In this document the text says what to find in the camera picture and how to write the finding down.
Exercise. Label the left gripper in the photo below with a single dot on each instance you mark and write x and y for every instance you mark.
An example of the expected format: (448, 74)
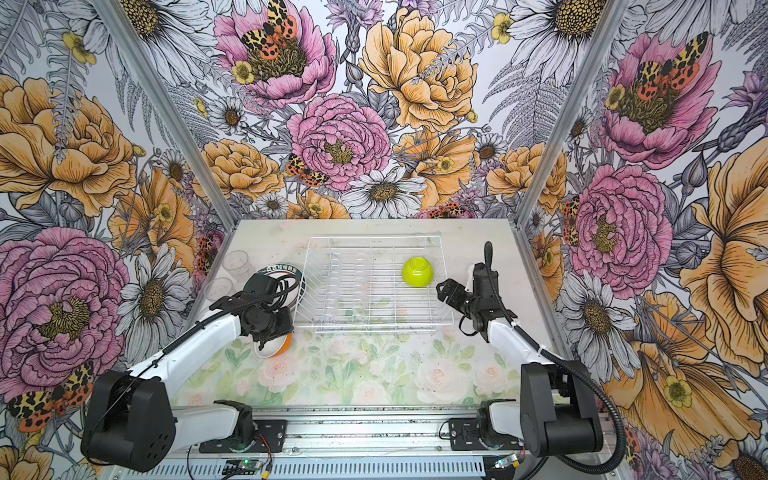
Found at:
(284, 328)

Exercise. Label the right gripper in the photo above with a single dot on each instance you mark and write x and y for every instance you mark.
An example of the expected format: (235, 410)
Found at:
(450, 284)

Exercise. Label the red green rimmed plate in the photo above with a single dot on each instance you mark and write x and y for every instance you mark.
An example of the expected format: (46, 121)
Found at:
(288, 276)

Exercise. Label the orange plastic bowl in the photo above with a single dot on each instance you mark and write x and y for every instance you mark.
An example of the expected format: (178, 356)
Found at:
(273, 347)

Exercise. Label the green plastic bowl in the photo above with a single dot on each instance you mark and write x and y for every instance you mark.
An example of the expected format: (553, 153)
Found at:
(417, 272)

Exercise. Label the clear glass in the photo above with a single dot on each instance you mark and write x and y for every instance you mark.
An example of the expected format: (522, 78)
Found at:
(237, 264)
(218, 288)

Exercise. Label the white wire dish rack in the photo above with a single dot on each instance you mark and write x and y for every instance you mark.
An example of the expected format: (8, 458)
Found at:
(354, 284)

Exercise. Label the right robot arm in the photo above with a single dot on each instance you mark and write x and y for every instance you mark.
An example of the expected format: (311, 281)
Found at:
(556, 412)

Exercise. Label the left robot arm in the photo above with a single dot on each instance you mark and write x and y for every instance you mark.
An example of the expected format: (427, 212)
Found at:
(131, 422)

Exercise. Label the small green circuit board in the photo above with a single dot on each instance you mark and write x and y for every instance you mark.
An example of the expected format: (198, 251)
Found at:
(235, 467)

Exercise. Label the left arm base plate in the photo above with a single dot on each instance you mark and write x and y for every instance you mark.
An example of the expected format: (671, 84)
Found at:
(263, 436)

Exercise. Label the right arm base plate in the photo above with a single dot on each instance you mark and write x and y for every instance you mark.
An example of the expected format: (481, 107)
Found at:
(480, 433)

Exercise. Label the aluminium front rail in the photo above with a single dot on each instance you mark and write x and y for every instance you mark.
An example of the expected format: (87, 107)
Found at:
(382, 430)

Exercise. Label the white slotted cable duct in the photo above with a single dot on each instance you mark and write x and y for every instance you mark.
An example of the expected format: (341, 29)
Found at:
(335, 468)

